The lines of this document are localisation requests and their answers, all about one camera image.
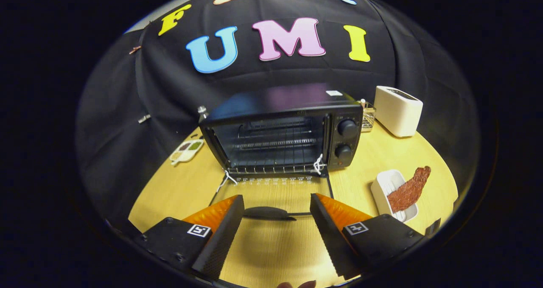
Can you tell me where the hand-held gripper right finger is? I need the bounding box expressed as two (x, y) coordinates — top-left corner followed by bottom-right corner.
(310, 193), (442, 281)

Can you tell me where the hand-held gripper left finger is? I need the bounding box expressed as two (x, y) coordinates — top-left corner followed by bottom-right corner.
(135, 195), (245, 281)

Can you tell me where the reddish meat strip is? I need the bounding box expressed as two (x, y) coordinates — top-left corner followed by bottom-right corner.
(386, 166), (432, 214)

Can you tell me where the black toaster oven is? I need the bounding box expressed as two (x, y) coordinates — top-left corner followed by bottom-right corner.
(198, 84), (364, 221)

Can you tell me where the white slot toaster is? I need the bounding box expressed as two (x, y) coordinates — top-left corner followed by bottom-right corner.
(373, 86), (424, 138)

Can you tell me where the white rectangular dish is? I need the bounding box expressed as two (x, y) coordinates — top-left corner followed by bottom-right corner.
(370, 169), (419, 224)

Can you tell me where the divided snack tray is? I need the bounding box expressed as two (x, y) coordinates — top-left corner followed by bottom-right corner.
(169, 139), (205, 166)

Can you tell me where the small wire basket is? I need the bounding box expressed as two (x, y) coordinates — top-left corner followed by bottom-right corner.
(359, 99), (377, 133)

